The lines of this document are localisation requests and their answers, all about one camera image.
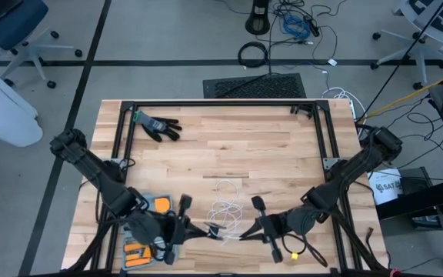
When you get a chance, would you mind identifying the white printed box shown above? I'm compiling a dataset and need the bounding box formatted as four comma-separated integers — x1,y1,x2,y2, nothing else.
369,168,404,205

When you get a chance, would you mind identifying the black table frame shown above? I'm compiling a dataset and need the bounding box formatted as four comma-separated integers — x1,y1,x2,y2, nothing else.
62,98,388,277

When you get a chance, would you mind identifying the blue coiled cable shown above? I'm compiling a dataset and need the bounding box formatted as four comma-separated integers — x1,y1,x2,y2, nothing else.
281,14,311,41

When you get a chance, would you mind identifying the grey tool case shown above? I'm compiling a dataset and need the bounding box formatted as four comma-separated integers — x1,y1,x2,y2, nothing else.
119,192,181,272

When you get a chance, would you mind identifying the black grey work glove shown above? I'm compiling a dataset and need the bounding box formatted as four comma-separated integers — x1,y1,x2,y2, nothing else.
132,110,183,142

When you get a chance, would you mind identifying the black power strip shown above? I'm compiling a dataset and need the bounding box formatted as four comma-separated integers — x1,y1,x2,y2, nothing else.
304,17,321,38

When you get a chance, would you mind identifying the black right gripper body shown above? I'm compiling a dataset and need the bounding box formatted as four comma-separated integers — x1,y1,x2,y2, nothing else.
250,195,291,265

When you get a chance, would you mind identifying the white cable bundle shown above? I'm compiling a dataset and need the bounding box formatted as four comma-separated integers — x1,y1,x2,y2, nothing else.
320,86,361,118

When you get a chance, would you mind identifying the small black clamp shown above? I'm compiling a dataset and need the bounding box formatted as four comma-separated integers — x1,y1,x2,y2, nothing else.
290,103,315,118

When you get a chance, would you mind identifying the black floor vent mat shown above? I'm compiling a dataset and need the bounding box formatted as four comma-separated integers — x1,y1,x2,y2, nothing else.
202,72,308,99

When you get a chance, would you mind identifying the black coiled cable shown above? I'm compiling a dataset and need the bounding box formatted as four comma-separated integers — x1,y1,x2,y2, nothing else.
237,41,270,69

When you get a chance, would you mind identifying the black side table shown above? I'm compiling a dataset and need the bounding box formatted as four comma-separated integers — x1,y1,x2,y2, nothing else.
375,65,443,270

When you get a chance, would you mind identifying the orange tape measure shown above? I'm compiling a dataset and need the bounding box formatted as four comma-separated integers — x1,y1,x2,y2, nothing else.
154,195,172,215

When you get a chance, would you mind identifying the white cylindrical bin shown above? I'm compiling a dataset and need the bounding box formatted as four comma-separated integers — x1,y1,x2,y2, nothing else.
0,53,44,149

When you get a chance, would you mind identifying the yellow floor cable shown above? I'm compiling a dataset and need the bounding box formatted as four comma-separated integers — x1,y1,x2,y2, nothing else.
365,67,443,120

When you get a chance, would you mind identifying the orange handled screwdriver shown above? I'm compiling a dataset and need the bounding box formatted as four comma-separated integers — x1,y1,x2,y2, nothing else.
125,256,153,269

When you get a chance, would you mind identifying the grey mesh office chair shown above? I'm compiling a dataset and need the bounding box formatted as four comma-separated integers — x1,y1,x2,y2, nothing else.
370,0,443,90

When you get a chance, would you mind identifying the black stand base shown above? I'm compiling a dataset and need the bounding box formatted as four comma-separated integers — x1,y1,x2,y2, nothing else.
244,0,271,36

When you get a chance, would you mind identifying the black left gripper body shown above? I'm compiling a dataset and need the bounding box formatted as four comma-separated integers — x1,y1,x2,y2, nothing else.
153,194,193,266

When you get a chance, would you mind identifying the grey metal mounting plate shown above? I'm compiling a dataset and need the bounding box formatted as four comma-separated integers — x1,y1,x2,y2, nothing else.
323,156,341,171

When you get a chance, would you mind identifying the blue office chair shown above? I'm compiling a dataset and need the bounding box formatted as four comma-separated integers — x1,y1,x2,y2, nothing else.
0,0,84,89

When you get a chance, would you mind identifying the black box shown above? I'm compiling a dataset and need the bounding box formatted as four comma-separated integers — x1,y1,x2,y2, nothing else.
398,165,434,195

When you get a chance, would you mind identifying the black cable with yellow tag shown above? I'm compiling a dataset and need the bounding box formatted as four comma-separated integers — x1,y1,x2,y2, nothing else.
281,230,328,269

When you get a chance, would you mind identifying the white cord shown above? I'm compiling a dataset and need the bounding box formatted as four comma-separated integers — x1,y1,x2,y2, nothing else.
205,179,245,247

